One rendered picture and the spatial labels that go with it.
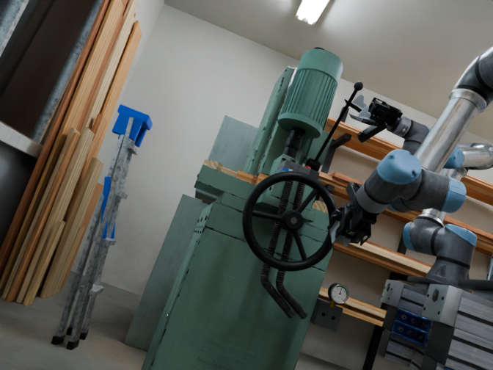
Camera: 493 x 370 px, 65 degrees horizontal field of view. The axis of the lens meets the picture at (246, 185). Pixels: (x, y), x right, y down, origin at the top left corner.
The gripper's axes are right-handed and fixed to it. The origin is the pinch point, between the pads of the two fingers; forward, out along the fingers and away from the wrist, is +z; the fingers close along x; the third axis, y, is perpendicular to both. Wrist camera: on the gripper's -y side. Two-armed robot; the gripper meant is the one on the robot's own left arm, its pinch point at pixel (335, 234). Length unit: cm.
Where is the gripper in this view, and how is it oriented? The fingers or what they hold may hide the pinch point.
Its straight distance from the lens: 112.5
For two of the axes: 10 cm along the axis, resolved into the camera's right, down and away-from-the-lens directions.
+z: -2.3, 5.8, 7.8
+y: -2.0, 7.6, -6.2
